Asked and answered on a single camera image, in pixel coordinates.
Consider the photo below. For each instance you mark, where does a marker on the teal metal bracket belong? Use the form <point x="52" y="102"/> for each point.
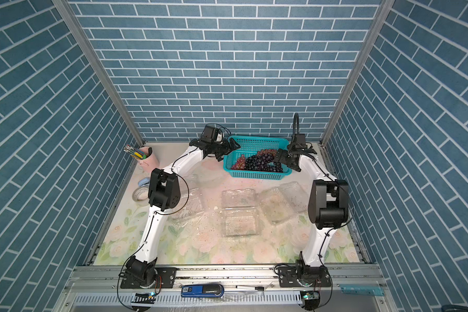
<point x="366" y="290"/>

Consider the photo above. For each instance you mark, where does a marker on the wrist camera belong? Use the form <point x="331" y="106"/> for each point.
<point x="211" y="133"/>
<point x="299" y="140"/>

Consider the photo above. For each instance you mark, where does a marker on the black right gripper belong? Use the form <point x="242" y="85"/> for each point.
<point x="285" y="154"/>

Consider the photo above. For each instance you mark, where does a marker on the tape roll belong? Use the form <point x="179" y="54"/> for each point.
<point x="140" y="195"/>

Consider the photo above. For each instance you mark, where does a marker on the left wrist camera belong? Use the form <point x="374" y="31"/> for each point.
<point x="211" y="133"/>

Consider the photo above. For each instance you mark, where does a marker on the red grape bunch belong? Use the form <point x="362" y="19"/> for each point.
<point x="240" y="163"/>

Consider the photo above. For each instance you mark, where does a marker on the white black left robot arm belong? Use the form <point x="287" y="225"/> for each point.
<point x="164" y="195"/>

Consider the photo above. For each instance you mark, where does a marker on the blue black handheld device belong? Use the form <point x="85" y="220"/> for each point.
<point x="209" y="290"/>

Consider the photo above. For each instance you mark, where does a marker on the black marker pen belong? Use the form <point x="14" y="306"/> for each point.
<point x="250" y="288"/>

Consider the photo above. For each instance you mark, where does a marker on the teal plastic basket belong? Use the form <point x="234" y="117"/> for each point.
<point x="250" y="146"/>

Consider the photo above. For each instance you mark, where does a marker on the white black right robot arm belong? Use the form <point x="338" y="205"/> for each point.
<point x="328" y="211"/>

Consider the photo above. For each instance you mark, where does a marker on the small blue stapler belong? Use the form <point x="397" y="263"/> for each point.
<point x="144" y="182"/>

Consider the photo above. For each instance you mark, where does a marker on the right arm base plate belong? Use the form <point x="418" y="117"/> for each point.
<point x="284" y="276"/>

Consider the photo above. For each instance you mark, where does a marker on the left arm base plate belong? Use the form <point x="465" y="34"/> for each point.
<point x="165" y="275"/>

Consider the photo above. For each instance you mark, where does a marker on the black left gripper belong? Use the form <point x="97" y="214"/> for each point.
<point x="227" y="149"/>

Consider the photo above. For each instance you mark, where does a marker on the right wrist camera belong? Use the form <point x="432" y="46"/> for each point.
<point x="299" y="140"/>

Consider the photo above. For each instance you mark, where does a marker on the clear clamshell container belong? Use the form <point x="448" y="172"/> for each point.
<point x="279" y="204"/>
<point x="191" y="202"/>
<point x="240" y="217"/>

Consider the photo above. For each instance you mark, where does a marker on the pink pen cup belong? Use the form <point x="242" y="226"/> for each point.
<point x="150" y="162"/>

